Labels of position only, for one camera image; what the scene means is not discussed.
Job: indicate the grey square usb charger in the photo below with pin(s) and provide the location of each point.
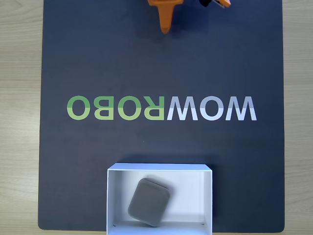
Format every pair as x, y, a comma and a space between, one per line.
149, 202

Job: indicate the white cardboard box bin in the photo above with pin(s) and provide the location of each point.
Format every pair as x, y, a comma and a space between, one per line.
190, 195

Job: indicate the dark mat with WOWROBO print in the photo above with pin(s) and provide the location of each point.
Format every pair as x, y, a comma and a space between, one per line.
97, 61

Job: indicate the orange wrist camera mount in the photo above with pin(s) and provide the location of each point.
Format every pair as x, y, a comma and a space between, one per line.
225, 2

